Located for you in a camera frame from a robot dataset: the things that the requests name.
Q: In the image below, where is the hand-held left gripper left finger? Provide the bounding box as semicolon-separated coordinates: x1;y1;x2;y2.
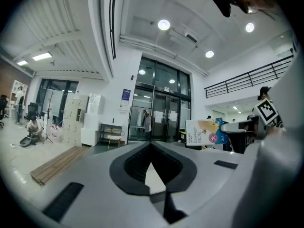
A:
23;141;168;228

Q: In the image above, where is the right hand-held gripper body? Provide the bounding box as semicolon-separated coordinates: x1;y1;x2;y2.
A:
251;98;285;141

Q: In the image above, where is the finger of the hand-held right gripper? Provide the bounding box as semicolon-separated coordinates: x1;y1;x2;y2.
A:
220;121;254;134

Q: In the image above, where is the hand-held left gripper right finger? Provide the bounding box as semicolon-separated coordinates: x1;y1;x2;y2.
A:
151;141;247;228

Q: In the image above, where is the white bandages box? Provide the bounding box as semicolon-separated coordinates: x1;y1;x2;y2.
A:
185;117;226;149

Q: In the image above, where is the black balcony railing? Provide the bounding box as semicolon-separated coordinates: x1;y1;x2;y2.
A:
204;55;295;99

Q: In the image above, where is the wooden floor platform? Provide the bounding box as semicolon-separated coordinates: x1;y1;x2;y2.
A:
29;145;91;187

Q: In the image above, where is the black low shelf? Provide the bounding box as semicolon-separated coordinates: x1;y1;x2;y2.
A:
98;123;124;145

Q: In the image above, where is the white storage cabinet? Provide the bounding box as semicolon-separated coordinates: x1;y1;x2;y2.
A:
80;93;105;147

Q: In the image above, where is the white locker cabinet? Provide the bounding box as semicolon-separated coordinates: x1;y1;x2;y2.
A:
61;94;89;147

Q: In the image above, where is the black-framed glass door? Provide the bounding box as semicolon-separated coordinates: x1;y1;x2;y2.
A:
127;56;192;143

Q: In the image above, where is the black clothes rack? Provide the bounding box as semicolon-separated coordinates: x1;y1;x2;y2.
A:
128;105;156;141

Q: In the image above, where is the ceiling air conditioner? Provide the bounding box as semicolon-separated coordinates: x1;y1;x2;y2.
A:
168;27;199;44

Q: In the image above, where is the black office chair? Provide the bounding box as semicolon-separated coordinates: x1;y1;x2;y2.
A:
0;94;9;129
25;102;39;121

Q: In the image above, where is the white bookshelf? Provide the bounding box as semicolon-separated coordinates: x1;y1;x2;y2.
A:
9;79;29;107

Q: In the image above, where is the black ceiling track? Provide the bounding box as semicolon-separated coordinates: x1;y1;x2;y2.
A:
108;0;118;60

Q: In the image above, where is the blue wall poster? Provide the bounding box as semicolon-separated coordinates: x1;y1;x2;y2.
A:
122;88;132;102

